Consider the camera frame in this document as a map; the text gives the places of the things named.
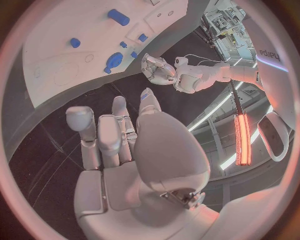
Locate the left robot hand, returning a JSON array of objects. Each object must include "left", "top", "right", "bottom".
[{"left": 140, "top": 52, "right": 177, "bottom": 86}]

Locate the white cable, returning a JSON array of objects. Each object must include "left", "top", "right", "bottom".
[{"left": 183, "top": 54, "right": 225, "bottom": 67}]

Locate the blue gear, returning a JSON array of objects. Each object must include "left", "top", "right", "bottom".
[{"left": 105, "top": 52, "right": 124, "bottom": 69}]

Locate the metal equipment rack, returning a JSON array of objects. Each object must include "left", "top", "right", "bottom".
[{"left": 200, "top": 4, "right": 257, "bottom": 62}]

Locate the long blue cylinder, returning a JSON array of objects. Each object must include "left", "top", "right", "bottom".
[{"left": 106, "top": 8, "right": 131, "bottom": 27}]

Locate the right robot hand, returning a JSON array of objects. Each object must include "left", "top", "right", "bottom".
[{"left": 65, "top": 87, "right": 222, "bottom": 240}]

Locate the short blue cylinder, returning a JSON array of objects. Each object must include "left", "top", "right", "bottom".
[{"left": 69, "top": 37, "right": 82, "bottom": 49}]

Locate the glowing light bar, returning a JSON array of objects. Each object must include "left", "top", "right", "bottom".
[{"left": 233, "top": 111, "right": 254, "bottom": 167}]

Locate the white task board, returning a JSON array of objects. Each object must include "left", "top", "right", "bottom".
[{"left": 21, "top": 0, "right": 205, "bottom": 110}]

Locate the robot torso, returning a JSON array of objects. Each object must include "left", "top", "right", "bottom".
[{"left": 240, "top": 16, "right": 297, "bottom": 163}]

